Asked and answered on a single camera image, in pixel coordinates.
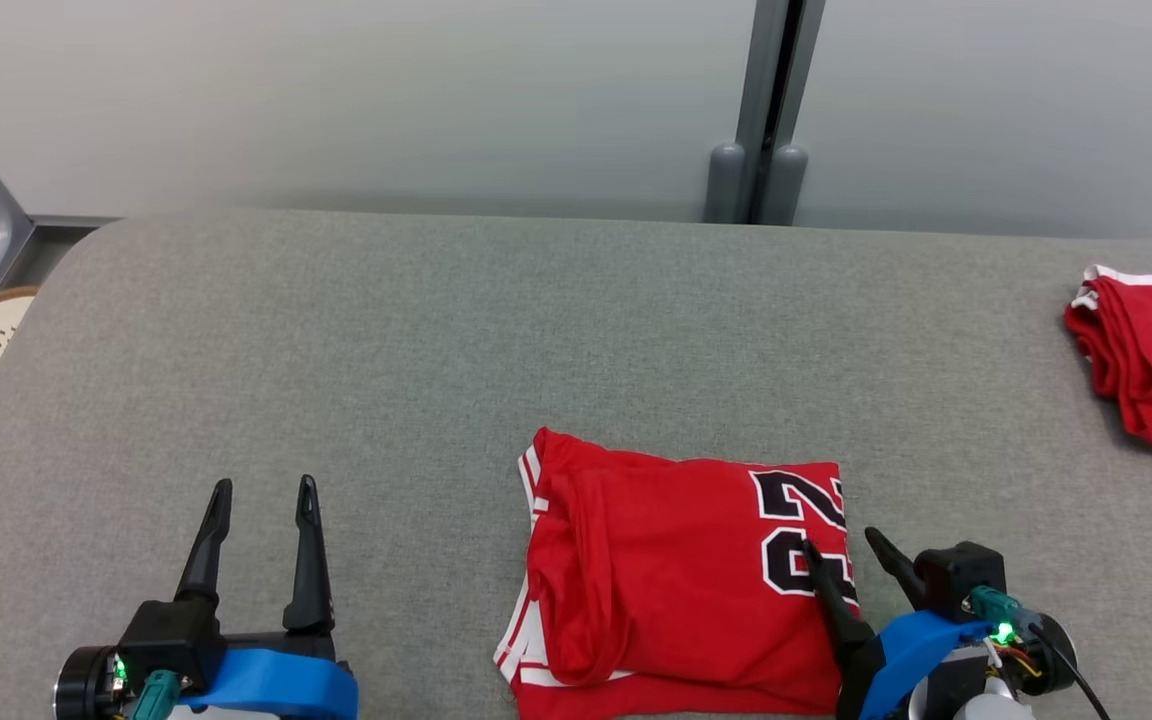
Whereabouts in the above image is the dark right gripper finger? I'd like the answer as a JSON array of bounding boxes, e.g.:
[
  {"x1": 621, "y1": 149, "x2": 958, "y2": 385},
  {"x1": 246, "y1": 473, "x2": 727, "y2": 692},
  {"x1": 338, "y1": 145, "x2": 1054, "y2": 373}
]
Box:
[
  {"x1": 865, "y1": 528, "x2": 933, "y2": 607},
  {"x1": 801, "y1": 540, "x2": 883, "y2": 656}
]

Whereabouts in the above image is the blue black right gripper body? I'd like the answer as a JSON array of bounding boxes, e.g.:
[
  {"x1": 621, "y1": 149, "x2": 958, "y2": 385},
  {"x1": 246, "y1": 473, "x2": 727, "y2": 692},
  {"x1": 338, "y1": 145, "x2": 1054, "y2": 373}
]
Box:
[{"x1": 836, "y1": 610, "x2": 1077, "y2": 720}]

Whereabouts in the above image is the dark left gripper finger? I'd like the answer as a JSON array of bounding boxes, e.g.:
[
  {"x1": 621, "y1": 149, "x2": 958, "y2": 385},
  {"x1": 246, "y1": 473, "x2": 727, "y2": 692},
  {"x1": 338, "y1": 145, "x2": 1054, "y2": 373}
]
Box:
[
  {"x1": 175, "y1": 479, "x2": 234, "y2": 603},
  {"x1": 282, "y1": 475, "x2": 336, "y2": 634}
]

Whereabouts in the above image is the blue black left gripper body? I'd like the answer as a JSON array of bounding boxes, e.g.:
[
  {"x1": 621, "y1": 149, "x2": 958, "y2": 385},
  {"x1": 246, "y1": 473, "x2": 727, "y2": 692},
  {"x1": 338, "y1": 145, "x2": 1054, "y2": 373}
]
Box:
[{"x1": 54, "y1": 632, "x2": 359, "y2": 720}]

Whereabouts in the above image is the red white basketball jersey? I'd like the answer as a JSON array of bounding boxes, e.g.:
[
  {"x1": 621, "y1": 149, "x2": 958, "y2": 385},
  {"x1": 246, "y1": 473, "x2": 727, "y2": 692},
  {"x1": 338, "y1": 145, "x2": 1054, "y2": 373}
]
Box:
[{"x1": 493, "y1": 427, "x2": 862, "y2": 720}]

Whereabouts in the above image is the right black cable teal plug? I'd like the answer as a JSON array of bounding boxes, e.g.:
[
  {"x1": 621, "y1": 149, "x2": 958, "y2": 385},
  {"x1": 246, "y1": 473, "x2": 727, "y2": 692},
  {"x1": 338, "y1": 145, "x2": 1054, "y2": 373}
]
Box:
[{"x1": 969, "y1": 586, "x2": 1115, "y2": 720}]

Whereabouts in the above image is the black cable teal plug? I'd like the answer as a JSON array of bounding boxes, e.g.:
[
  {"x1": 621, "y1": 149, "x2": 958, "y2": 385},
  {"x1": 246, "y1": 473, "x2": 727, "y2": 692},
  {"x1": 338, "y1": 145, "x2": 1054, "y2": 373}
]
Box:
[
  {"x1": 129, "y1": 668, "x2": 184, "y2": 720},
  {"x1": 969, "y1": 586, "x2": 1115, "y2": 720}
]

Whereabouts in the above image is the left black cable teal plug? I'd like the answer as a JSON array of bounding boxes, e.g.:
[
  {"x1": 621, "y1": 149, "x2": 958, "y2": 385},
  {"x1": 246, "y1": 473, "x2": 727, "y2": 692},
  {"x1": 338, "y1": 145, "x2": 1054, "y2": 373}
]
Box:
[{"x1": 129, "y1": 668, "x2": 184, "y2": 720}]

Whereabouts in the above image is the grey partition post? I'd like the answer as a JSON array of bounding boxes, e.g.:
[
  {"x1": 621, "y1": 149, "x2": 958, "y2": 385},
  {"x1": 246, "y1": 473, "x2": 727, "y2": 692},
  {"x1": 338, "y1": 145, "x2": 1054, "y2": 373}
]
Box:
[{"x1": 704, "y1": 0, "x2": 827, "y2": 226}]

